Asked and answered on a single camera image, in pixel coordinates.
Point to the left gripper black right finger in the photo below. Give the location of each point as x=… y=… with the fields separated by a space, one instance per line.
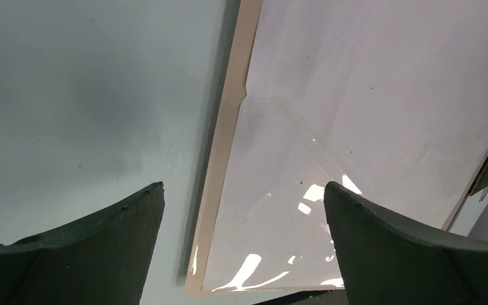
x=388 y=258

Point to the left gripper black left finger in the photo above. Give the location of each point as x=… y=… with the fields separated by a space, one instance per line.
x=101 y=258

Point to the brown cardboard folder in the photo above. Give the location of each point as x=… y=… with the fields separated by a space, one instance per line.
x=227 y=147

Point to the white paper sheet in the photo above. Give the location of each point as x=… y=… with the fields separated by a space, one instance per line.
x=332 y=105

